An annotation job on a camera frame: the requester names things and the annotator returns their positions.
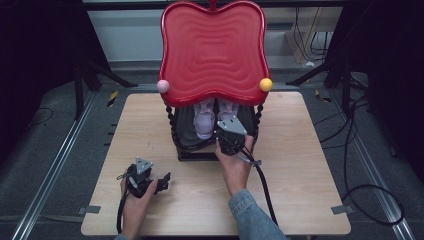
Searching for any yellow and black tape strip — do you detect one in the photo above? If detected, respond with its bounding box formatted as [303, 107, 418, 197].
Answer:
[314, 89, 333, 104]
[106, 90, 119, 108]

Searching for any beige cabinet with cables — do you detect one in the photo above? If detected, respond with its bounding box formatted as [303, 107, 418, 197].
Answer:
[285, 6, 335, 65]

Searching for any purple child sandal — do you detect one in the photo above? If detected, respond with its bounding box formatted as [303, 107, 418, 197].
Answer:
[192, 97, 216, 141]
[217, 98, 240, 122]

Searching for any grey tape piece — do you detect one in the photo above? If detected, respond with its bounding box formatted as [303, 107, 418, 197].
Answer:
[77, 205, 102, 215]
[330, 204, 354, 216]

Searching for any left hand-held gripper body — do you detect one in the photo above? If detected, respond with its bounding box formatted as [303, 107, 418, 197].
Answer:
[125, 156, 156, 199]

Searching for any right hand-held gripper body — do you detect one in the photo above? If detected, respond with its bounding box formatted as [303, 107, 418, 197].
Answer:
[214, 115, 249, 157]

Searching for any red and black two-tier rack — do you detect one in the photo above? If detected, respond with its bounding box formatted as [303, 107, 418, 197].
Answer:
[156, 0, 274, 163]

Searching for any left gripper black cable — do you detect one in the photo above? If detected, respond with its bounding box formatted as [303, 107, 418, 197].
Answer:
[115, 173, 132, 235]

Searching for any aluminium floor rail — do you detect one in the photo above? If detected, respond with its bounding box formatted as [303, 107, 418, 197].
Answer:
[10, 91, 98, 240]
[328, 89, 417, 240]

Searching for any person's right hand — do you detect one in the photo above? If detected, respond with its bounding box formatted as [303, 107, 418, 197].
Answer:
[214, 134, 255, 197]

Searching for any black curtain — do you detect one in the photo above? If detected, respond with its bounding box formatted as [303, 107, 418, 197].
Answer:
[324, 0, 424, 184]
[0, 0, 111, 164]

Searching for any black metal stand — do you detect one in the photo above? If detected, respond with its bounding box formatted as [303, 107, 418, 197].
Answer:
[73, 54, 139, 122]
[285, 54, 369, 117]

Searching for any thin black floor cable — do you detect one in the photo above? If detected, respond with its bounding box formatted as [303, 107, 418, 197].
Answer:
[27, 106, 55, 128]

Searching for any person's left hand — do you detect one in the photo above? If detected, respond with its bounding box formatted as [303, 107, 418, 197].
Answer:
[120, 177, 159, 235]

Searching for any thick black floor cable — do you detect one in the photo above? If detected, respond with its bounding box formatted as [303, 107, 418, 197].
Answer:
[342, 95, 406, 227]

